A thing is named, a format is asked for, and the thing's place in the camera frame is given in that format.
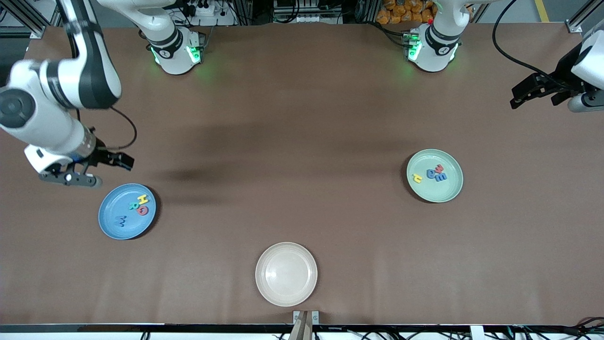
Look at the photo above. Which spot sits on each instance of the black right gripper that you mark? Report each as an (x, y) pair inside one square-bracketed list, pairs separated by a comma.
[(102, 156)]

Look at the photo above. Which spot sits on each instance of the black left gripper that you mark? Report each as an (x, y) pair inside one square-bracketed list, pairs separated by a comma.
[(565, 71)]

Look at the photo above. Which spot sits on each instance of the yellow foam letter H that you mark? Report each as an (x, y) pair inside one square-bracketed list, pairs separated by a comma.
[(143, 199)]

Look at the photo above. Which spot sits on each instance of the red foam letter Q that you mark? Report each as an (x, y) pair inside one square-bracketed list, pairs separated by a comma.
[(139, 211)]

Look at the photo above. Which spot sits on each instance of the blue foam letter W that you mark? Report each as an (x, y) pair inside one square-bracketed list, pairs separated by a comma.
[(121, 221)]

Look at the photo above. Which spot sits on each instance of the blue foam letter E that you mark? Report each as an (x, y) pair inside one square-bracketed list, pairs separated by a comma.
[(442, 178)]

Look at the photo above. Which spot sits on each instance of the blue foam lowercase a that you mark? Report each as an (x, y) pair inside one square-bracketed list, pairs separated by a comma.
[(432, 175)]

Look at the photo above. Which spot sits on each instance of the yellow foam lowercase h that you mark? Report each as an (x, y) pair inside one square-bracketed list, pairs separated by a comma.
[(417, 178)]

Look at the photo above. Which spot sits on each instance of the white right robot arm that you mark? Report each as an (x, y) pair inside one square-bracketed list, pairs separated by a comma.
[(56, 85)]

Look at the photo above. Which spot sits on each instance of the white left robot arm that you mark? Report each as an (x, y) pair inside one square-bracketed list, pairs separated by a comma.
[(436, 49)]

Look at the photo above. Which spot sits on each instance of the blue round plate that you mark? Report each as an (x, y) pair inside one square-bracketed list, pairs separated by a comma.
[(118, 208)]

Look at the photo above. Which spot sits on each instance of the green round plate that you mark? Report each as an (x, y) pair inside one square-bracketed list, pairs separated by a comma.
[(439, 191)]

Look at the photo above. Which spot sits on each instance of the beige round plate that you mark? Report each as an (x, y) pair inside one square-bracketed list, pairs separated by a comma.
[(286, 274)]

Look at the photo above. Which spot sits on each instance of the orange objects pile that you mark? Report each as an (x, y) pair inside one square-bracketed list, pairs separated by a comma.
[(406, 12)]

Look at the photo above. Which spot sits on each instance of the white power strip with plugs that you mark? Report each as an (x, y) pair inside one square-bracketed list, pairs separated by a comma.
[(207, 9)]

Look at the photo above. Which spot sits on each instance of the long white power strip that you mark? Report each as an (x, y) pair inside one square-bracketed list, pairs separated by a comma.
[(309, 18)]

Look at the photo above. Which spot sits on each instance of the aluminium frame profile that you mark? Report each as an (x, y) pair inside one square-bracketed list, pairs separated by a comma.
[(28, 16), (583, 16)]

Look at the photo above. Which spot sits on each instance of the metal table edge bracket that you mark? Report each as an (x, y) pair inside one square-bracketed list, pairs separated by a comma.
[(296, 317)]

